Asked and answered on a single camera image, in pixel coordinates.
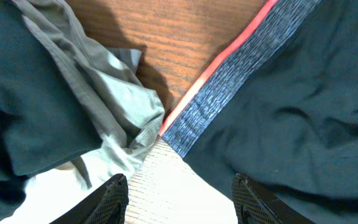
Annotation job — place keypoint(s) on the black folded garment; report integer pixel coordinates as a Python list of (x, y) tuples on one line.
[(42, 124)]

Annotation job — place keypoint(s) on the white folded garment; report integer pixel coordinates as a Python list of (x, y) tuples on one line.
[(52, 194)]

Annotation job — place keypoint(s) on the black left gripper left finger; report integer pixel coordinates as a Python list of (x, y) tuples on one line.
[(106, 205)]

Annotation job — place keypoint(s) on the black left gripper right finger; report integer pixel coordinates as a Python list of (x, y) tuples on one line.
[(254, 204)]

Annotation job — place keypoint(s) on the black leggings red waistband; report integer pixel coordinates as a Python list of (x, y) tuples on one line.
[(282, 108)]

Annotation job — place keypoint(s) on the grey folded garment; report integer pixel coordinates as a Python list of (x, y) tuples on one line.
[(127, 115)]

